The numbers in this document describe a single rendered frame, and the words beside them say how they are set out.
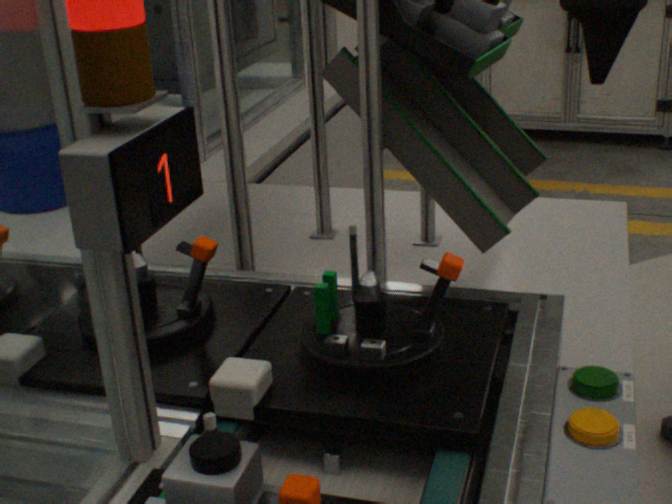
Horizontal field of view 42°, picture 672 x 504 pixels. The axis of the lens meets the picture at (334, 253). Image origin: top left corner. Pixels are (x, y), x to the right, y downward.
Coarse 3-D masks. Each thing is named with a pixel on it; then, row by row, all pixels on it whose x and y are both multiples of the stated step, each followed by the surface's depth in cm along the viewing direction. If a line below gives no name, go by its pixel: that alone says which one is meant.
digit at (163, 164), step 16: (144, 144) 59; (160, 144) 61; (160, 160) 61; (176, 160) 63; (160, 176) 61; (176, 176) 63; (160, 192) 61; (176, 192) 64; (160, 208) 61; (176, 208) 64
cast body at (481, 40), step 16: (464, 0) 95; (480, 0) 95; (496, 0) 95; (432, 16) 99; (448, 16) 97; (464, 16) 96; (480, 16) 95; (496, 16) 96; (448, 32) 97; (464, 32) 96; (480, 32) 95; (496, 32) 98; (464, 48) 97; (480, 48) 96
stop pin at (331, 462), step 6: (330, 450) 76; (336, 450) 76; (324, 456) 75; (330, 456) 75; (336, 456) 75; (324, 462) 75; (330, 462) 75; (336, 462) 75; (324, 468) 76; (330, 468) 75; (336, 468) 75; (336, 474) 76
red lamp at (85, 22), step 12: (72, 0) 56; (84, 0) 55; (96, 0) 55; (108, 0) 55; (120, 0) 56; (132, 0) 56; (72, 12) 56; (84, 12) 55; (96, 12) 55; (108, 12) 56; (120, 12) 56; (132, 12) 56; (144, 12) 58; (72, 24) 57; (84, 24) 56; (96, 24) 56; (108, 24) 56; (120, 24) 56; (132, 24) 57
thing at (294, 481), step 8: (288, 480) 50; (296, 480) 50; (304, 480) 50; (312, 480) 50; (280, 488) 50; (288, 488) 49; (296, 488) 49; (304, 488) 49; (312, 488) 49; (264, 496) 51; (272, 496) 51; (280, 496) 49; (288, 496) 49; (296, 496) 49; (304, 496) 49; (312, 496) 49; (320, 496) 51
